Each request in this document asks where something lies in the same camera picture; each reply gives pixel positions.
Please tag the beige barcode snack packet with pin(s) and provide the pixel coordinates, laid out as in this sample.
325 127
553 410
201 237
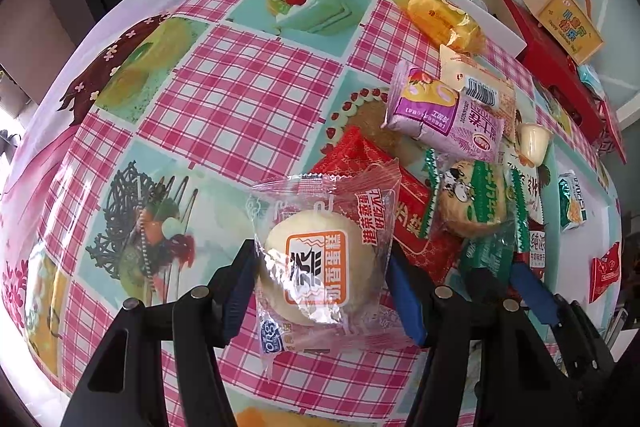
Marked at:
460 74

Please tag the green cartoon cake packet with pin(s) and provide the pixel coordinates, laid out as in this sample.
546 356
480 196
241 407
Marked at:
465 202

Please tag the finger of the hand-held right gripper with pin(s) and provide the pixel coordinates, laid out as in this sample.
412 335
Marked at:
481 287
532 294

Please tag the yellow bread packet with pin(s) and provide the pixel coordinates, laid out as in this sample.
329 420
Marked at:
440 19

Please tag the purple snack packet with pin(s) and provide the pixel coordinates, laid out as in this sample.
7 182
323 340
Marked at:
440 117

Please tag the clear steamed cake packet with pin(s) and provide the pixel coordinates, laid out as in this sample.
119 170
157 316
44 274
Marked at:
310 267

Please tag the dark green foil packet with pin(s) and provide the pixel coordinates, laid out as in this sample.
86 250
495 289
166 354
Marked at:
487 254

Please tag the small green white packet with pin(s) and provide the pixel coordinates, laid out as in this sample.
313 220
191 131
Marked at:
571 202

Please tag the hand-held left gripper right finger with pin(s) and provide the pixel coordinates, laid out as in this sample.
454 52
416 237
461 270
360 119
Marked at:
405 302

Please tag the light blue pouch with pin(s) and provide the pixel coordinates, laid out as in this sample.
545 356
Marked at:
590 79

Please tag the red gift box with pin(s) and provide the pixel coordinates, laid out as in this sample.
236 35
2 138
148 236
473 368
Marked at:
555 67

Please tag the small red packet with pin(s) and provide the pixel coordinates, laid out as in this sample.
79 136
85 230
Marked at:
605 272

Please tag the pink plaid printed tablecloth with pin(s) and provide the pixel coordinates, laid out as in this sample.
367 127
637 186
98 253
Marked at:
240 97

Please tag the red patterned snack packet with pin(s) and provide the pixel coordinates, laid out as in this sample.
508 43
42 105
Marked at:
360 152

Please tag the cream jelly cup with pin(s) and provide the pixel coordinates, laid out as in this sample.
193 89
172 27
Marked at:
532 144

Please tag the white green snack packet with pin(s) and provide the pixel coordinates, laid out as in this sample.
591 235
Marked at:
529 187

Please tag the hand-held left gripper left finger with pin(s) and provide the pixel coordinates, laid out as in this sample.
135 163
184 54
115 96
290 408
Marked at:
235 302

